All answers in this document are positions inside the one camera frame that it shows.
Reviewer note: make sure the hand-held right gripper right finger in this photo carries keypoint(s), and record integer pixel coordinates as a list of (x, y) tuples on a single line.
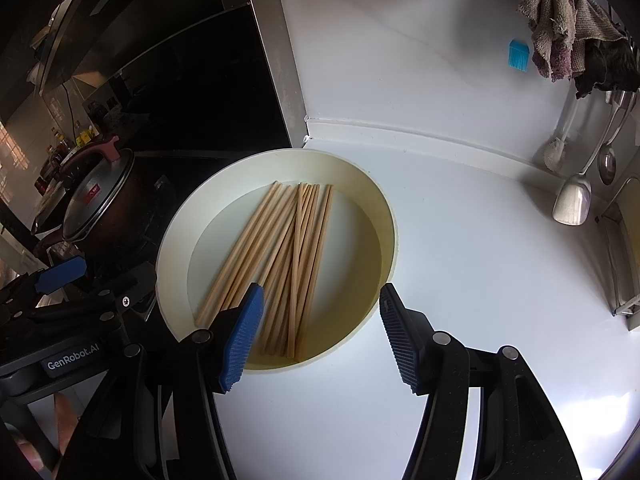
[(400, 340)]

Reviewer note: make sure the stainless steel rack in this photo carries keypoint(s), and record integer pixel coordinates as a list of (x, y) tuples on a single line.
[(625, 270)]

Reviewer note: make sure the blue silicone brush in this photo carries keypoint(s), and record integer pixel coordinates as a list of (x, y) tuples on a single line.
[(519, 55)]

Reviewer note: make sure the metal ladle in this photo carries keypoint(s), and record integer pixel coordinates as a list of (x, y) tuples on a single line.
[(607, 165)]

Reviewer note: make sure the bundle of wooden chopsticks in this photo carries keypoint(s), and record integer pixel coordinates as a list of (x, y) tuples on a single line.
[(280, 250)]

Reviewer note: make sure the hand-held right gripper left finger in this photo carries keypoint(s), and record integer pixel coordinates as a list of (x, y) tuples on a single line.
[(242, 340)]

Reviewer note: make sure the dark cloth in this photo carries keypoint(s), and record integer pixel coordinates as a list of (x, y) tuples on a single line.
[(607, 67)]

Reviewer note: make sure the dark cooking pot with lid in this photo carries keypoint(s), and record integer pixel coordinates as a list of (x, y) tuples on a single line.
[(90, 200)]

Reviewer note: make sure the person's left hand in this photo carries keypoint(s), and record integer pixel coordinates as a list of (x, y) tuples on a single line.
[(65, 415)]

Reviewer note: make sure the white dish brush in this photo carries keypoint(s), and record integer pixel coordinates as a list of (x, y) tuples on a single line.
[(555, 152)]

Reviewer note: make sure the black range hood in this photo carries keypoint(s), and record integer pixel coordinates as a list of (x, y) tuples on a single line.
[(150, 15)]

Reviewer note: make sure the grey knitted rag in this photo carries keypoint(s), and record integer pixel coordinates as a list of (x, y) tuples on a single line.
[(555, 25)]

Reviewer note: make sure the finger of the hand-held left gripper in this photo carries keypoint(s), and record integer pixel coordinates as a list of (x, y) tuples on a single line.
[(60, 274), (107, 300)]

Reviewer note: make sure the group of condiment bottles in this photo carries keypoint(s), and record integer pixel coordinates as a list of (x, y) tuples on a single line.
[(70, 150)]

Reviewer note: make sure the metal spatula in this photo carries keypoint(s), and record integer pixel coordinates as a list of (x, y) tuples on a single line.
[(572, 200)]

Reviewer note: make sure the white round basin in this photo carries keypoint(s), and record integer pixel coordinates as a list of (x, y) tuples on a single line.
[(350, 240)]

